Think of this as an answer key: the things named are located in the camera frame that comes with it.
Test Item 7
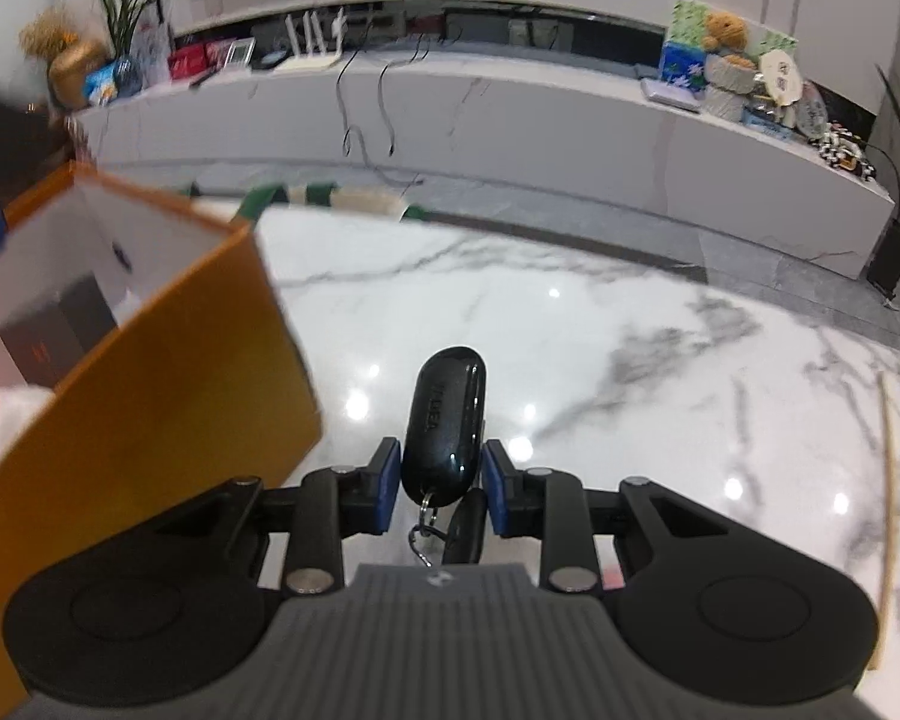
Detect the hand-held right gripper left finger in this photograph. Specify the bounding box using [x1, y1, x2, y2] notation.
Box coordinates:
[150, 436, 404, 593]

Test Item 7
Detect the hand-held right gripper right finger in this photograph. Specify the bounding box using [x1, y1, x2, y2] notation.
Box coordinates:
[482, 440, 737, 593]

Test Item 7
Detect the black key fob with keyring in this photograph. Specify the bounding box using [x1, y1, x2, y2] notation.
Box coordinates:
[400, 345, 491, 569]

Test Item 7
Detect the dark grey square box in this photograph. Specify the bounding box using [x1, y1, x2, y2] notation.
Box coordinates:
[0, 274, 119, 392]

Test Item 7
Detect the white plush dog toy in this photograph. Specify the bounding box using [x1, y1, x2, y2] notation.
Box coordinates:
[0, 385, 56, 482]

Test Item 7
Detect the orange storage box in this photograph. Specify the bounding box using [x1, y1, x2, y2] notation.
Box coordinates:
[0, 161, 324, 720]

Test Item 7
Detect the white marble desktop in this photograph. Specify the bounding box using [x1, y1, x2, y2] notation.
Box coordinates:
[249, 202, 900, 720]

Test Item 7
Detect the golden vase with dried flowers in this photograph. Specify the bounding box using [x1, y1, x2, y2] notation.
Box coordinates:
[19, 6, 115, 110]

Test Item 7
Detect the blue snack box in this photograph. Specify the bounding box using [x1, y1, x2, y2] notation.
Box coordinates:
[82, 62, 122, 107]

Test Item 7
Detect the green plant with thin leaves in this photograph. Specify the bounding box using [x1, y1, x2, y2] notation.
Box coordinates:
[94, 0, 175, 65]

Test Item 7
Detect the red box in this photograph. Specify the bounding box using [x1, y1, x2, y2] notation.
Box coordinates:
[168, 43, 209, 83]

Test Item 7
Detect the green and white striped strip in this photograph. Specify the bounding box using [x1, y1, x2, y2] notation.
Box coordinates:
[186, 180, 430, 226]

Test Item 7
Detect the white marble TV cabinet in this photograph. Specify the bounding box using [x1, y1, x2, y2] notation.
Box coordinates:
[71, 0, 897, 282]

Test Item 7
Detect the white router with antennas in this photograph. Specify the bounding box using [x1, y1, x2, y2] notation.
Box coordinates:
[273, 7, 347, 74]

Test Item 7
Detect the long wooden stick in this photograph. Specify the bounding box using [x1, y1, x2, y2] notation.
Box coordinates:
[868, 371, 900, 673]

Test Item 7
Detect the white flat device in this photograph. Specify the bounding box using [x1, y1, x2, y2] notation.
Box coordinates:
[639, 77, 703, 114]

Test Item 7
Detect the woven white basket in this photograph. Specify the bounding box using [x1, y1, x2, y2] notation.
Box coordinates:
[703, 52, 757, 122]

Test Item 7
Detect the green and blue painting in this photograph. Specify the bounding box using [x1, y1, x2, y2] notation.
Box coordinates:
[658, 0, 722, 92]

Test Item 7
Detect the checkered toy car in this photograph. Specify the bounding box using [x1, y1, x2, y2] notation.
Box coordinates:
[811, 122, 880, 182]

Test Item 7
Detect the translucent round hand fan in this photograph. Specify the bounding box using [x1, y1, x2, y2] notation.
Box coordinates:
[795, 81, 832, 140]

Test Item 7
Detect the white round hand fan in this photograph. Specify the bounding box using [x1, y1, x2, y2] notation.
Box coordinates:
[757, 49, 805, 106]

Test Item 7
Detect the brown teddy bear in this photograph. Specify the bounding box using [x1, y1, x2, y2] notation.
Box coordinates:
[700, 11, 752, 55]

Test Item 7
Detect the black cable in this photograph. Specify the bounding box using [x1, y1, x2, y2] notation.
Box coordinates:
[373, 52, 400, 157]
[334, 36, 370, 160]

